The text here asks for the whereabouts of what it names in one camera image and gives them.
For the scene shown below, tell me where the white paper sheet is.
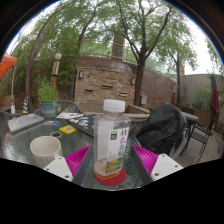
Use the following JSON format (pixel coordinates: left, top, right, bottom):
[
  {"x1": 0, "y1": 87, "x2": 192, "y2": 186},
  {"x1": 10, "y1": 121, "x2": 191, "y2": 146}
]
[{"x1": 55, "y1": 112, "x2": 85, "y2": 120}]

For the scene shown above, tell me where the tape roll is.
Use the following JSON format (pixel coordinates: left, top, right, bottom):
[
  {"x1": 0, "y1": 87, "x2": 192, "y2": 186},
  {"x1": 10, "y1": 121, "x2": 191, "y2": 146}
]
[{"x1": 49, "y1": 130, "x2": 64, "y2": 139}]

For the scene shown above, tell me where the black laptop with stickers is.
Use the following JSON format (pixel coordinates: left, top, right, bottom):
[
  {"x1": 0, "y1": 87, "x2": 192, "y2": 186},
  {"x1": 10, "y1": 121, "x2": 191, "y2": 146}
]
[{"x1": 66, "y1": 114, "x2": 101, "y2": 138}]

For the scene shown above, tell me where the tall dark-trunked tree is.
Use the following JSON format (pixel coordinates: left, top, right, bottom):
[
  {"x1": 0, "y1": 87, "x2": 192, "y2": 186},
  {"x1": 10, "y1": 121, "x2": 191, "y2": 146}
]
[{"x1": 109, "y1": 0, "x2": 194, "y2": 107}]

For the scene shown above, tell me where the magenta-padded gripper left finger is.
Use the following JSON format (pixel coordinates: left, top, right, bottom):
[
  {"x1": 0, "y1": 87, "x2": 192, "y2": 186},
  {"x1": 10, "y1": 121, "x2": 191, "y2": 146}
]
[{"x1": 43, "y1": 144, "x2": 93, "y2": 187}]

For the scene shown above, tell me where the yellow blue striped cone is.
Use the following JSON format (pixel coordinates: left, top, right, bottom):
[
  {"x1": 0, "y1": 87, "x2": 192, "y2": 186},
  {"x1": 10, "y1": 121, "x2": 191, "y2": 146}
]
[{"x1": 22, "y1": 96, "x2": 30, "y2": 115}]

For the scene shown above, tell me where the potted green plant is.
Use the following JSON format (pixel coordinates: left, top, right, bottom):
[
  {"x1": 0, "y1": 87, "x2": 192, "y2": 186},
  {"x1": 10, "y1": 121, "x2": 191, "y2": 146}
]
[{"x1": 36, "y1": 79, "x2": 60, "y2": 118}]

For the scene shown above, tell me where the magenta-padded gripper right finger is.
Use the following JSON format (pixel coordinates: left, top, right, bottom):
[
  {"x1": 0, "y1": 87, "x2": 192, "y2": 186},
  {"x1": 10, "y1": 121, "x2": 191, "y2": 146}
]
[{"x1": 129, "y1": 143, "x2": 184, "y2": 186}]

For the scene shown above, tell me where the white ribbed mug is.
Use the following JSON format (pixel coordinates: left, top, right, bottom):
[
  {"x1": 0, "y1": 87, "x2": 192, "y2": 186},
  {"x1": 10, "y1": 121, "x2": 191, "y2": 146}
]
[{"x1": 29, "y1": 135, "x2": 64, "y2": 169}]

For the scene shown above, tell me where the wooden lamp post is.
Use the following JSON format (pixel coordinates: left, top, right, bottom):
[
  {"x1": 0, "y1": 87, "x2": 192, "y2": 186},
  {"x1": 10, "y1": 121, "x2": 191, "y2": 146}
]
[{"x1": 50, "y1": 52, "x2": 63, "y2": 89}]

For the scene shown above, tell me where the yellow card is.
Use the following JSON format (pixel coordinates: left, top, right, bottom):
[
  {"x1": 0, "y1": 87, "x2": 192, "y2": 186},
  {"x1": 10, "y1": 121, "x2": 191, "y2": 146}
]
[{"x1": 59, "y1": 124, "x2": 78, "y2": 135}]

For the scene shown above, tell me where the black jacket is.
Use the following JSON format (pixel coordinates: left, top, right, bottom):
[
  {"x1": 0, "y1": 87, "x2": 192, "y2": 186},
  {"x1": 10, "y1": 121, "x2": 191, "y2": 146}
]
[{"x1": 135, "y1": 104, "x2": 188, "y2": 156}]

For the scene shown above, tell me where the round dark patio table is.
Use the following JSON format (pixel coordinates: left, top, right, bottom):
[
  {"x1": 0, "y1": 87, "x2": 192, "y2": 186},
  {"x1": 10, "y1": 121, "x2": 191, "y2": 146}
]
[{"x1": 181, "y1": 111, "x2": 200, "y2": 134}]

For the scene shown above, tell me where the clear plastic drink bottle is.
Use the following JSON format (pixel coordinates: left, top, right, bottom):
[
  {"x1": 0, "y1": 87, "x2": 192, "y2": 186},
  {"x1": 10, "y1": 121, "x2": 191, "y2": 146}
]
[{"x1": 93, "y1": 99, "x2": 132, "y2": 181}]

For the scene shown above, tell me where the grey laptop with stickers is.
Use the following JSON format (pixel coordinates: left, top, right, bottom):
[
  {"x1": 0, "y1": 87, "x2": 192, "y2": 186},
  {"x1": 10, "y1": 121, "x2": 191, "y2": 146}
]
[{"x1": 7, "y1": 113, "x2": 45, "y2": 134}]

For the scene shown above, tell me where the closed maroon patio umbrella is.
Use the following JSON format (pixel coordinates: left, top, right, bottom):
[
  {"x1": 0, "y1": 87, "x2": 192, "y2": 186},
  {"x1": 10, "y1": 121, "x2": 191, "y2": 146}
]
[{"x1": 209, "y1": 73, "x2": 220, "y2": 118}]

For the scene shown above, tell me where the orange canopy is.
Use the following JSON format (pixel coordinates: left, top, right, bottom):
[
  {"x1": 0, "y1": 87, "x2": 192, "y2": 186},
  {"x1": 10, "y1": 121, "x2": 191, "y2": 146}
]
[{"x1": 0, "y1": 52, "x2": 19, "y2": 79}]

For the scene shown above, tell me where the black metal chair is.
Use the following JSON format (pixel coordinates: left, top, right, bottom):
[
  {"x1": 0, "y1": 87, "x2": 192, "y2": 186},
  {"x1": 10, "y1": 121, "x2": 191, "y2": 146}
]
[{"x1": 186, "y1": 114, "x2": 214, "y2": 163}]

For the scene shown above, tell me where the flat round red coaster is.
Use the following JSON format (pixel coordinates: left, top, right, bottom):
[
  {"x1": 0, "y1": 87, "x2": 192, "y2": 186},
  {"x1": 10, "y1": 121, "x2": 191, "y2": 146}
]
[{"x1": 93, "y1": 166, "x2": 128, "y2": 187}]

